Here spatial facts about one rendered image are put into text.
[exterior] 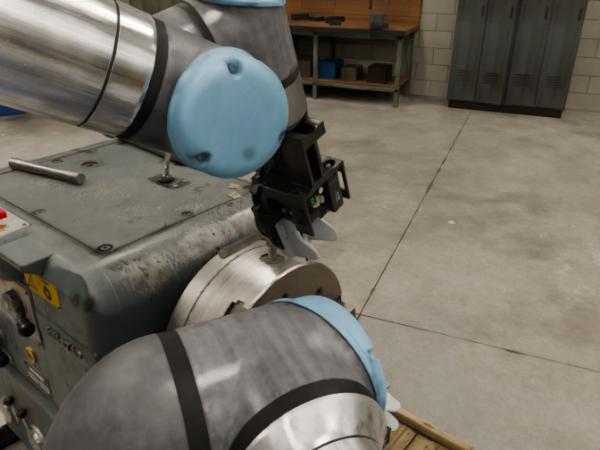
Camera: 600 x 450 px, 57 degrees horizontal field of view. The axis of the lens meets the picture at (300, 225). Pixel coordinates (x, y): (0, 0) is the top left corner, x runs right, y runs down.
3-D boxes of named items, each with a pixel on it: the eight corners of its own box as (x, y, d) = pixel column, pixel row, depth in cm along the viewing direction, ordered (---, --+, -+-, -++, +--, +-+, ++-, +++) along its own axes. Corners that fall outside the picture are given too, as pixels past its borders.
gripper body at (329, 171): (312, 243, 58) (287, 149, 50) (254, 220, 63) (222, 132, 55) (353, 200, 62) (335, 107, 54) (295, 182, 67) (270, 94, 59)
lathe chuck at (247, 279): (177, 453, 89) (172, 280, 77) (300, 368, 112) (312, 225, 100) (214, 484, 83) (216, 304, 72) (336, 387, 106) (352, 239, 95)
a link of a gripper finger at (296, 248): (320, 290, 65) (304, 234, 59) (283, 273, 69) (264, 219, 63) (335, 272, 67) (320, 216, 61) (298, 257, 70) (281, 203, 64)
